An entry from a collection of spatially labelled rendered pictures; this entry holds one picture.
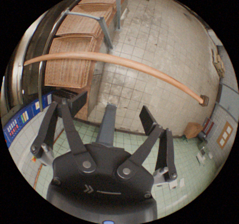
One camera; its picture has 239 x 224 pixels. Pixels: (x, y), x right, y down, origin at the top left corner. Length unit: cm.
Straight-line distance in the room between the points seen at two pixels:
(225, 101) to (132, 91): 428
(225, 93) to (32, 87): 543
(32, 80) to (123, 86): 142
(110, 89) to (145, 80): 66
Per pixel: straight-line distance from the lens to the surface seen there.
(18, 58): 83
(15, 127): 92
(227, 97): 456
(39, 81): 56
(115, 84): 149
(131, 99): 157
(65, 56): 35
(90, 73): 95
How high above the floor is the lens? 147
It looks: 67 degrees down
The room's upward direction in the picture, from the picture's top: 180 degrees counter-clockwise
